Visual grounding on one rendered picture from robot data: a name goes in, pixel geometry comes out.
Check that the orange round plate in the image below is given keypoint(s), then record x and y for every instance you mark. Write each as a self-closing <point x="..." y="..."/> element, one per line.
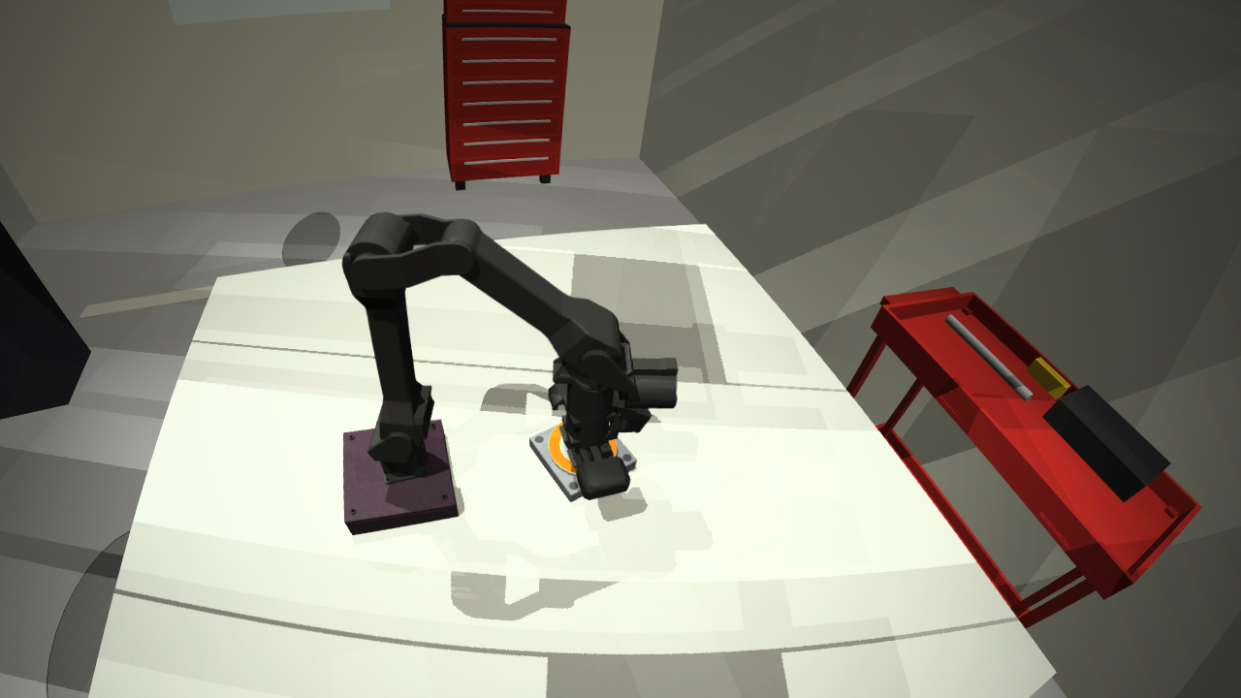
<point x="557" y="450"/>

